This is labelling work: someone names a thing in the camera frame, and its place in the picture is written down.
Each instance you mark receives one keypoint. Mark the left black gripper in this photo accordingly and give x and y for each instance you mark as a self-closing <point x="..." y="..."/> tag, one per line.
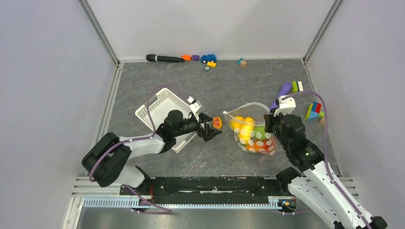
<point x="209" y="131"/>

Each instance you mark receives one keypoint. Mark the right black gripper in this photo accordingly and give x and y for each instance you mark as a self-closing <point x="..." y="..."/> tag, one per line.
<point x="269" y="118"/>

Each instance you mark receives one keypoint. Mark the orange toy pumpkin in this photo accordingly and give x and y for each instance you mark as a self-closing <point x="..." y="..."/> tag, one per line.
<point x="266" y="146"/>

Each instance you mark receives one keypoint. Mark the yellow toy lemon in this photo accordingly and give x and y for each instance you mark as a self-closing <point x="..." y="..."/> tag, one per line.
<point x="236" y="122"/>

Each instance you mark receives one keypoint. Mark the green toy pepper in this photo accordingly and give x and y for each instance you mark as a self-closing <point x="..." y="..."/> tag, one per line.
<point x="260" y="133"/>

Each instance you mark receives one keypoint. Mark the clear zip top bag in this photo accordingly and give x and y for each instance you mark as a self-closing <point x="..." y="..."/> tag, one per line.
<point x="253" y="110"/>

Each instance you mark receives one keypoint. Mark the yellow toy mango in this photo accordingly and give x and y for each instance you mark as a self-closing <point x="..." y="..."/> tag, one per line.
<point x="246" y="132"/>

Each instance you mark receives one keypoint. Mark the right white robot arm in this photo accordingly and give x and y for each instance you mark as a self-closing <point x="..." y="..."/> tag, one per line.
<point x="312" y="179"/>

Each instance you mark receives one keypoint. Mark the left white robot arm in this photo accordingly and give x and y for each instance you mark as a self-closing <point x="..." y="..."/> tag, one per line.
<point x="106" y="161"/>

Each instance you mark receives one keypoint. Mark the yellow butterfly toy block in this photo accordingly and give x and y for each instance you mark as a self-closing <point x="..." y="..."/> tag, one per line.
<point x="217" y="123"/>

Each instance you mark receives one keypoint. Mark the multicolour brick stack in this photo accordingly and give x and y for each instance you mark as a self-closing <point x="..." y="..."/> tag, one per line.
<point x="314" y="111"/>

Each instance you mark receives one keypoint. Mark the small wooden cube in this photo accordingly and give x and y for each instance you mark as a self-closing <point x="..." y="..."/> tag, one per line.
<point x="322" y="121"/>

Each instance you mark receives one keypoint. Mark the purple toy eggplant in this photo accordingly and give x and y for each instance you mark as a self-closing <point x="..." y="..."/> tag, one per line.
<point x="285" y="90"/>

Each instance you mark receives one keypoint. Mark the green white brick stack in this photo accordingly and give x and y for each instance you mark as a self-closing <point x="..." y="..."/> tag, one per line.
<point x="296" y="86"/>

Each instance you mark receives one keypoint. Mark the white perforated plastic basket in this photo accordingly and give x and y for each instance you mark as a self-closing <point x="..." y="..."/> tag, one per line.
<point x="160" y="104"/>

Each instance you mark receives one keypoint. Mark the yellow toy brick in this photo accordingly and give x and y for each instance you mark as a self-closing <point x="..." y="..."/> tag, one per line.
<point x="211" y="64"/>

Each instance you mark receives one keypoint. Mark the blue toy car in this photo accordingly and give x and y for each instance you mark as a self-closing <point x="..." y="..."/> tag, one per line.
<point x="208" y="58"/>

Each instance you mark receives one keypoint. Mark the purple toy block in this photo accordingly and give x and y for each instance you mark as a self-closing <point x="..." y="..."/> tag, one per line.
<point x="195" y="57"/>

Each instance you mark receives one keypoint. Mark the teal and wood cubes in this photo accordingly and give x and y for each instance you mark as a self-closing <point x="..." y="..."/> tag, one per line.
<point x="242" y="63"/>

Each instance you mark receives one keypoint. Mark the orange toy piece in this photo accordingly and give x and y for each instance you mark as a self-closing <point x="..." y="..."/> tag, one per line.
<point x="186" y="57"/>

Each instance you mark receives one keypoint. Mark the black microphone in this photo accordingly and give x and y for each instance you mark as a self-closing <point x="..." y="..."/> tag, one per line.
<point x="159" y="58"/>

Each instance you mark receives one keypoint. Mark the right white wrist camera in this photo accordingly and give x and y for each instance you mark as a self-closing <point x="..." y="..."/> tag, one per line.
<point x="285" y="104"/>

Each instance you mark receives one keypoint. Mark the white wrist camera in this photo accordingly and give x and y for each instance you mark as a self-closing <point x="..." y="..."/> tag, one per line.
<point x="285" y="104"/>
<point x="195" y="106"/>

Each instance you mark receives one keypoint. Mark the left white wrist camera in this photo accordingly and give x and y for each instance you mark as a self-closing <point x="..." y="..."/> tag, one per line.
<point x="195" y="106"/>

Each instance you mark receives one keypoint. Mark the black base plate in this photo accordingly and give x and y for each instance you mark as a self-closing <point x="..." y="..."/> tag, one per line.
<point x="212" y="190"/>

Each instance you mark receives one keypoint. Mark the white cable duct rail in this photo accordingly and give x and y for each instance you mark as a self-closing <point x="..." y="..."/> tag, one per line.
<point x="134" y="202"/>

